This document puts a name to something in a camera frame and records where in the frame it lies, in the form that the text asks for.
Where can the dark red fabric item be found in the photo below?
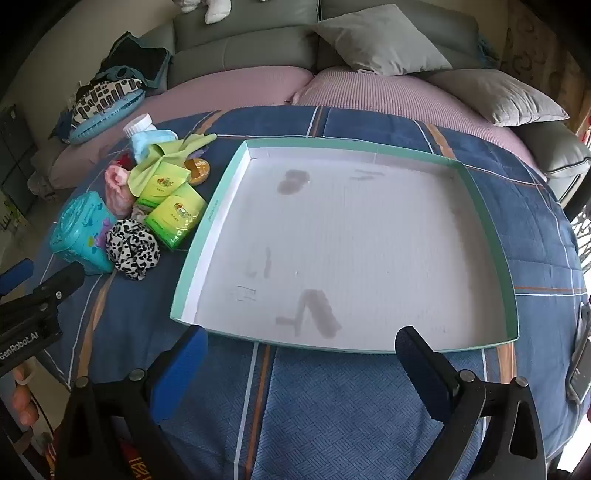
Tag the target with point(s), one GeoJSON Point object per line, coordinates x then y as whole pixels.
{"type": "Point", "coordinates": [123, 161]}

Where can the leopard print scrunchie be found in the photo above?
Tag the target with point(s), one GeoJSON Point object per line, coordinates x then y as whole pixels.
{"type": "Point", "coordinates": [131, 249]}

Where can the light blue face mask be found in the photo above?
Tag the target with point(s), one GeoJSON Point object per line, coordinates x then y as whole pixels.
{"type": "Point", "coordinates": [147, 143]}

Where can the patterned curtain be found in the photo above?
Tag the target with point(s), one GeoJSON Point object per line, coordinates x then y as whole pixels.
{"type": "Point", "coordinates": [540, 46]}

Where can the pink pillow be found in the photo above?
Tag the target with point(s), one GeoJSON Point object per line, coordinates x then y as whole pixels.
{"type": "Point", "coordinates": [369, 90]}

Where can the green cloth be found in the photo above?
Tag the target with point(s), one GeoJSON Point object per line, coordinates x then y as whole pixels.
{"type": "Point", "coordinates": [171, 154]}

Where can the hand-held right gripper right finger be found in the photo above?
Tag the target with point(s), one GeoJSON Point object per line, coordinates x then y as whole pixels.
{"type": "Point", "coordinates": [422, 369]}

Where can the person's left hand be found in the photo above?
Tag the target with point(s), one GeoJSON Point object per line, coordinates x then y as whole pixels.
{"type": "Point", "coordinates": [25, 397]}

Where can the grey and white plush dog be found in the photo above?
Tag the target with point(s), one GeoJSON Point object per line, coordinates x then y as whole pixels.
{"type": "Point", "coordinates": [214, 9]}

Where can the white plastic bottle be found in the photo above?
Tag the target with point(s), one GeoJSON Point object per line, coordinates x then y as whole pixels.
{"type": "Point", "coordinates": [138, 124]}

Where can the blue plaid blanket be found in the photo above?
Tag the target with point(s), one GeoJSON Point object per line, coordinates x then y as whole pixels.
{"type": "Point", "coordinates": [346, 415]}

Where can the pink and white fuzzy sock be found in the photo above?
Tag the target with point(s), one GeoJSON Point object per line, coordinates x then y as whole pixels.
{"type": "Point", "coordinates": [117, 194]}

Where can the teal printed soft pack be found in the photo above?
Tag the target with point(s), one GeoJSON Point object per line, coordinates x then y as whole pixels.
{"type": "Point", "coordinates": [78, 230]}

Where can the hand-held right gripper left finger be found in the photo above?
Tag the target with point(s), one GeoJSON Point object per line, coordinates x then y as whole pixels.
{"type": "Point", "coordinates": [184, 369]}

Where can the grey pillow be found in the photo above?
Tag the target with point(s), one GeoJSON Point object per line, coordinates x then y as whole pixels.
{"type": "Point", "coordinates": [498, 97]}
{"type": "Point", "coordinates": [383, 41]}

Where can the patterned blue bag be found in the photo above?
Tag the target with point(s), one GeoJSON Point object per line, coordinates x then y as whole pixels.
{"type": "Point", "coordinates": [104, 108]}

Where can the white tray with green rim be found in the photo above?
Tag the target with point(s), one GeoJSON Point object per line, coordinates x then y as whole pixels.
{"type": "Point", "coordinates": [346, 240]}

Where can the black and teal clothing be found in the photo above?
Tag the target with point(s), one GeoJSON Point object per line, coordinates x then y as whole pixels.
{"type": "Point", "coordinates": [134, 57]}

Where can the green tissue packet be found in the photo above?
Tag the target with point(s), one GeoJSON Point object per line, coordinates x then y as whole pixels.
{"type": "Point", "coordinates": [161, 188]}
{"type": "Point", "coordinates": [175, 220]}

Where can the orange round box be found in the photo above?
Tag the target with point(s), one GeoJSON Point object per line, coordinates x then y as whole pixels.
{"type": "Point", "coordinates": [198, 170]}

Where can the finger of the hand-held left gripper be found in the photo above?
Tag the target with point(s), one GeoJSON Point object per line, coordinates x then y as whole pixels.
{"type": "Point", "coordinates": [60, 281]}
{"type": "Point", "coordinates": [16, 274]}

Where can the grey leather headboard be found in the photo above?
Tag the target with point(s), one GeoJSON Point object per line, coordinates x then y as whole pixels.
{"type": "Point", "coordinates": [249, 50]}

